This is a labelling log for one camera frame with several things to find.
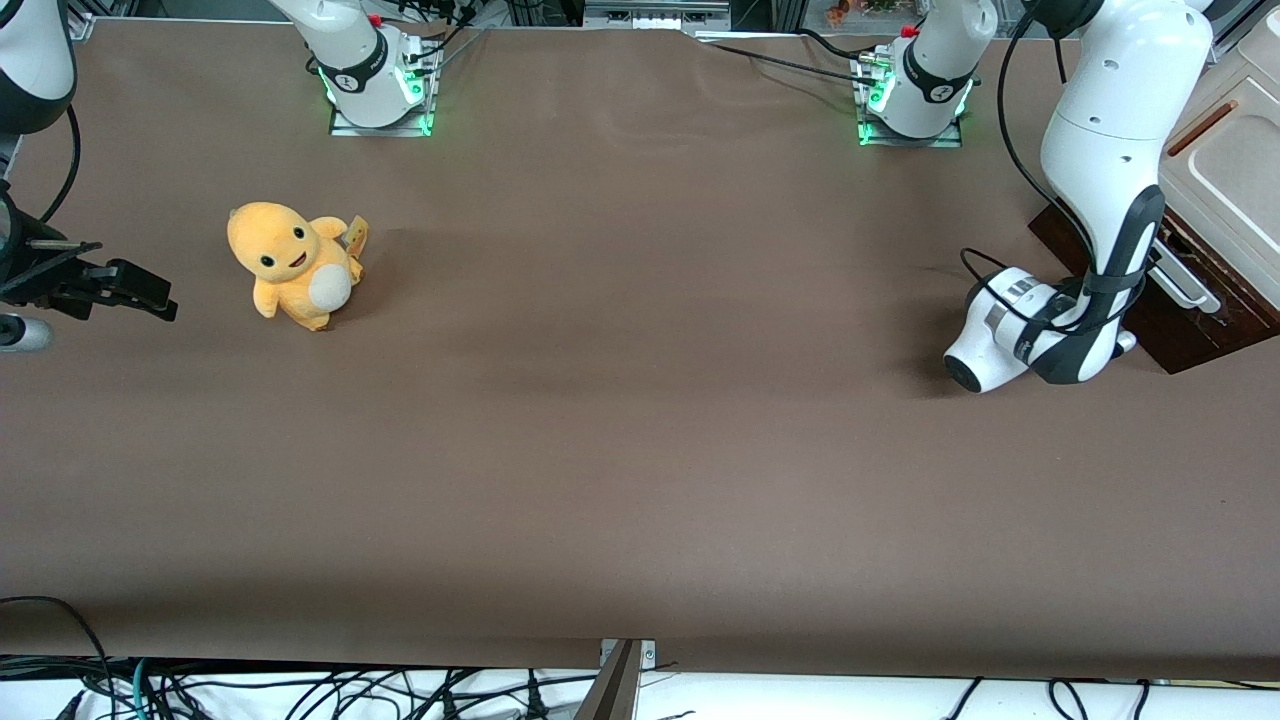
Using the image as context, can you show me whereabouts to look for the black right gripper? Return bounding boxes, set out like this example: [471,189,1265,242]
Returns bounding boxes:
[0,188,180,323]

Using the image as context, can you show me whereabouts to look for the dark wooden drawer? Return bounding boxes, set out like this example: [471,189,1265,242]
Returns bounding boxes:
[1030,195,1280,373]

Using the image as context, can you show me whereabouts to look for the silver drawer handle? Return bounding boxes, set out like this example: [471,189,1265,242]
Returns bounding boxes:
[1148,243,1223,314]

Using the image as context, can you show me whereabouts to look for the beige and brown drawer cabinet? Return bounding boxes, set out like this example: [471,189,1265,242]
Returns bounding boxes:
[1030,8,1280,373]

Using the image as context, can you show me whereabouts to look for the yellow plush toy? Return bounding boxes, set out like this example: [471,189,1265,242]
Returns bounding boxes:
[226,201,369,333]

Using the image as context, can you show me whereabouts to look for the brown table cover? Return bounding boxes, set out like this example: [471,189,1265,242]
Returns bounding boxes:
[0,20,1280,681]

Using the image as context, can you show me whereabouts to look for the grey power strip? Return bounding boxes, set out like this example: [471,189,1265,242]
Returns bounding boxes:
[583,0,733,31]

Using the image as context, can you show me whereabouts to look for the grey metal bar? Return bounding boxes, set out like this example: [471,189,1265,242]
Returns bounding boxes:
[575,640,643,720]

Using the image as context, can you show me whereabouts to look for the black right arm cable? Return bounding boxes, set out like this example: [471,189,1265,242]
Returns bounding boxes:
[38,100,83,226]

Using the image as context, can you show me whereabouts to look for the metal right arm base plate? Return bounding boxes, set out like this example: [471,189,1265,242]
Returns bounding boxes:
[328,40,438,139]

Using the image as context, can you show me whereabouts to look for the black looped floor cable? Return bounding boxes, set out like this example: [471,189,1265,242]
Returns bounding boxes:
[0,596,113,720]

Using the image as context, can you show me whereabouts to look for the black base cable bundle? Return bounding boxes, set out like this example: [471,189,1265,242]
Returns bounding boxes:
[400,0,481,63]

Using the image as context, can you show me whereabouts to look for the small metal bracket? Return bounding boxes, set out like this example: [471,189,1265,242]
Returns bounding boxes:
[598,638,658,671]

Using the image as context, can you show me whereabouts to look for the long black table cable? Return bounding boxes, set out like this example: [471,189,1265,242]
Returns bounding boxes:
[695,38,881,86]

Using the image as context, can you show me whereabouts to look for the short black table cable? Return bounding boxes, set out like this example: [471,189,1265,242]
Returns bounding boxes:
[795,28,866,59]

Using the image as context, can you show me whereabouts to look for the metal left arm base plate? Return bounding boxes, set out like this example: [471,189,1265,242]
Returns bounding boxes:
[856,50,964,149]

